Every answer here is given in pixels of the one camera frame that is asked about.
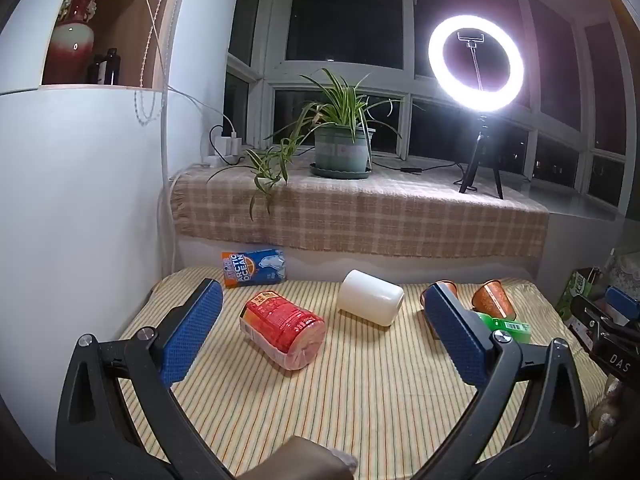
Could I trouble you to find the green carton box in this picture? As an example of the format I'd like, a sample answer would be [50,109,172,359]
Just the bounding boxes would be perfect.
[556,266,607,322]

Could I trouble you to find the black tripod stand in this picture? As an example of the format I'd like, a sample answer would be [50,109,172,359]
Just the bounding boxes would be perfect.
[458,112,505,200]

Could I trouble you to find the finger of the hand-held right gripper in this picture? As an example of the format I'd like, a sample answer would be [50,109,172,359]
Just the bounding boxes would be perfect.
[604,286,640,322]
[570,295,618,343]

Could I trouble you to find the floral cloth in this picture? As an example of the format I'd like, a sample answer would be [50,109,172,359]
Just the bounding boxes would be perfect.
[606,247,640,292]

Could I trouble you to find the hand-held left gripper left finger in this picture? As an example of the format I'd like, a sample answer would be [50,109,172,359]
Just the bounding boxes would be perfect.
[55,278,236,480]

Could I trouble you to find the white cup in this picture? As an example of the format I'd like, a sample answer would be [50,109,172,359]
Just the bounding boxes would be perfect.
[336,269,405,328]

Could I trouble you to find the white charging cable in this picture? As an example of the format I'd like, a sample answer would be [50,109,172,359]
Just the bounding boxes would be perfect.
[126,0,236,136]

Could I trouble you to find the white shelf cabinet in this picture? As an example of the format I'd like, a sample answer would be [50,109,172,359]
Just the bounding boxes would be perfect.
[0,0,247,463]

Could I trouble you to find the white window frame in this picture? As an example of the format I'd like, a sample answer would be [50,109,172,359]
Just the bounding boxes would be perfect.
[224,0,640,221]

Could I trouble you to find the white bead cord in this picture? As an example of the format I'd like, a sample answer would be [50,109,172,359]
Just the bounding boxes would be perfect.
[133,0,177,126]

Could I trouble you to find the striped mat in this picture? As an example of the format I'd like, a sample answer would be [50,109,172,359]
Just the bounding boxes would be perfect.
[117,265,610,480]

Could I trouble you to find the dark glass bottle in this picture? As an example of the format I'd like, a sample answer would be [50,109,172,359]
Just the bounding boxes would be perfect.
[87,52,108,85]
[104,48,121,86]

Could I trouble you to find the spider plant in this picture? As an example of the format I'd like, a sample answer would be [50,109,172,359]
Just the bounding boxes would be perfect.
[206,67,417,222]

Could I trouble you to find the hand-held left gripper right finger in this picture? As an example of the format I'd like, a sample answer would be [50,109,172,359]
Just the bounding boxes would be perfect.
[410,282,591,480]

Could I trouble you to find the green packet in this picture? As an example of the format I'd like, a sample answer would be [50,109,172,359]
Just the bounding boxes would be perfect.
[475,311,533,345]

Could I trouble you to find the black ring light cable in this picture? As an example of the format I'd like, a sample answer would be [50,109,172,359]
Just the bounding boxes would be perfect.
[372,159,533,186]

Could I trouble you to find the blue and orange drink can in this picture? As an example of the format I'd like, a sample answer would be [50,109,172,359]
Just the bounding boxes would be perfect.
[221,247,287,289]

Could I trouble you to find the orange paper cup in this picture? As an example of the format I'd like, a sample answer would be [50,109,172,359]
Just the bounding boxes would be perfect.
[471,280,517,320]
[420,280,458,311]

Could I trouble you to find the green pot saucer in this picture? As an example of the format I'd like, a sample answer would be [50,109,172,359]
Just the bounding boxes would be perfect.
[308,161,374,180]

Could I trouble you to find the red noodle cup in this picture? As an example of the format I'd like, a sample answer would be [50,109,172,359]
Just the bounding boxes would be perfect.
[239,290,326,372]

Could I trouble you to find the grey-green plant pot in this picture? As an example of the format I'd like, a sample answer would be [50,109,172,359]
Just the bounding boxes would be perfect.
[313,122,374,173]

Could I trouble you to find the checkered cloth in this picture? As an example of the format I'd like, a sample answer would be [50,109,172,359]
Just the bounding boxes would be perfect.
[169,151,551,262]

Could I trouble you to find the red and white vase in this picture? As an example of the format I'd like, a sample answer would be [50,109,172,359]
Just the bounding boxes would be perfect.
[44,0,111,85]

